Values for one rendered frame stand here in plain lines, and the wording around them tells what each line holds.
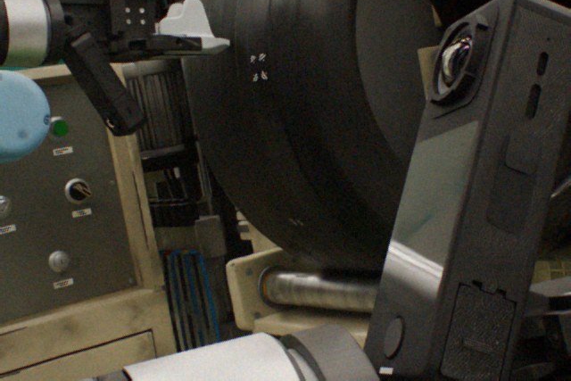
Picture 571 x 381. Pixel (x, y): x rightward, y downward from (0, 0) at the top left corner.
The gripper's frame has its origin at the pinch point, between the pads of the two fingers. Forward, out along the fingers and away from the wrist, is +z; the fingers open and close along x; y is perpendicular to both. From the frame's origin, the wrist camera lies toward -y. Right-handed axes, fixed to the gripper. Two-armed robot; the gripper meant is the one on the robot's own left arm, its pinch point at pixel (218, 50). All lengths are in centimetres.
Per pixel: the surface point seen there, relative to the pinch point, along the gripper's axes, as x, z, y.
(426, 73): 38, 60, 1
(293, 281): 16.0, 17.1, -28.5
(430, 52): 38, 62, 5
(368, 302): -1.0, 16.8, -30.3
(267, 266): 24.0, 17.8, -26.7
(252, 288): 24.0, 15.2, -29.5
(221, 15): 2.6, 2.2, 4.3
